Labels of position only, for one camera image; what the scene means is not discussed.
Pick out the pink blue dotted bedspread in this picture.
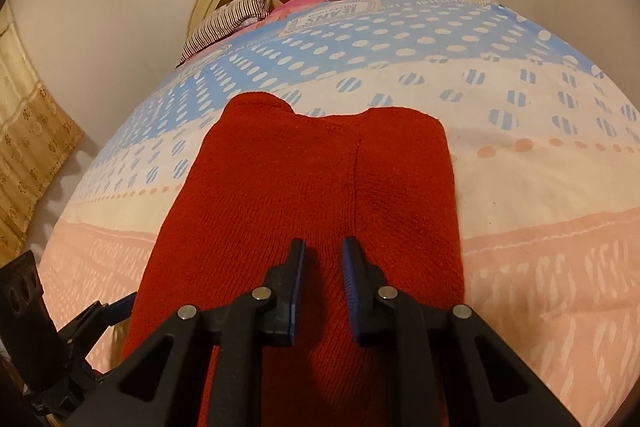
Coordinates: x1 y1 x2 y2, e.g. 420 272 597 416
39 0 639 426

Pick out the beige floral curtain left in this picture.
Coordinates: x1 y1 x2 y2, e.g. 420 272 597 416
0 4 84 265

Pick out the striped pillow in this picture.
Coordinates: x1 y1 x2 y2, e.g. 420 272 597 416
179 0 271 64

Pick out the red knitted sweater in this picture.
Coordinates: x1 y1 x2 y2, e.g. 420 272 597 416
125 93 464 426

